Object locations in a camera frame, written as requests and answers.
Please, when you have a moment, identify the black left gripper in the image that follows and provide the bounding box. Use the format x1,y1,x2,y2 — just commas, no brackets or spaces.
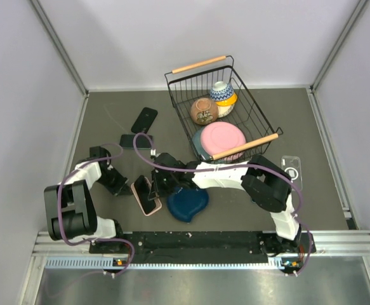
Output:
96,166,133,196

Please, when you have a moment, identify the pink phone case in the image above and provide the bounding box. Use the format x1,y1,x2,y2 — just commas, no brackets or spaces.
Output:
131,175,162,217

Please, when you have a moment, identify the black phone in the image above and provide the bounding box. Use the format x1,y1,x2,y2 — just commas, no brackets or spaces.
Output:
134,175,157,215

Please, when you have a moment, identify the teal-edged phone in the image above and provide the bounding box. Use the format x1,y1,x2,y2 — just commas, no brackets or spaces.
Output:
119,134,152,149

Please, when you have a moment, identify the black ring phone case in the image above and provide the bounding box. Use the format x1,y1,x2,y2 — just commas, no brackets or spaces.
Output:
131,107,158,133

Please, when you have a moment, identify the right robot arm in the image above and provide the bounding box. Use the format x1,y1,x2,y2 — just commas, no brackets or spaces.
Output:
150,150,302,252

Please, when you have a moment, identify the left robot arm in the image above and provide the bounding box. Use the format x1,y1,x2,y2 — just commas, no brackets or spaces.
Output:
44,146,132,252

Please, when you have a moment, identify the clear phone case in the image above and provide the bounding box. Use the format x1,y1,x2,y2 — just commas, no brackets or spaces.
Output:
281,156,303,191

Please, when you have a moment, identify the blue shell-shaped dish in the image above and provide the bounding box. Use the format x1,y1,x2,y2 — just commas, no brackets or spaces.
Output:
167,188,209,223

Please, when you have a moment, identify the grey-teal plate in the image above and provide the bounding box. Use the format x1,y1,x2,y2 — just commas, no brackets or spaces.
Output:
192,128,211,161

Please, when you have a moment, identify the pink plate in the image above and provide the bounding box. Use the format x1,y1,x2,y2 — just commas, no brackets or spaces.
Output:
201,121,246,156

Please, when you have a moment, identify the brown ceramic bowl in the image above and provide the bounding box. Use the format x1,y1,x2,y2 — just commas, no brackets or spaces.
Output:
190,98,219,125

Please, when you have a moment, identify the yellow bowl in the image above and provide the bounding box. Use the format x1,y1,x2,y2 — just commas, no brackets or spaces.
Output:
216,93,238,107

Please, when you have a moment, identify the blue white patterned bowl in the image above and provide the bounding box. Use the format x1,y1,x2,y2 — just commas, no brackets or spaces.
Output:
209,81,234,102

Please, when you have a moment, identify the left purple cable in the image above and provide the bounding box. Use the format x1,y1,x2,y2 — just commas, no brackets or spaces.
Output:
59,143,136,277

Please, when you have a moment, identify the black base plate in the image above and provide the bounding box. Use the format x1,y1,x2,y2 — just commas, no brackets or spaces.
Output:
88,230,317,255

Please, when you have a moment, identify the slotted cable duct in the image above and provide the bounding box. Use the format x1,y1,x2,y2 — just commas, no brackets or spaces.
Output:
45,257,286,270

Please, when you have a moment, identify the black wire basket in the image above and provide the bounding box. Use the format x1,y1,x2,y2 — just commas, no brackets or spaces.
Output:
164,55,283,163

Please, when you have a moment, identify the far wooden basket handle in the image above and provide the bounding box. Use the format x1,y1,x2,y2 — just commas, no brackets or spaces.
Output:
171,55,227,74

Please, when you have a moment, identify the aluminium front rail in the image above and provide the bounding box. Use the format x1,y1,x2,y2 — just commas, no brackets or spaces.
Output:
32,229,370,257

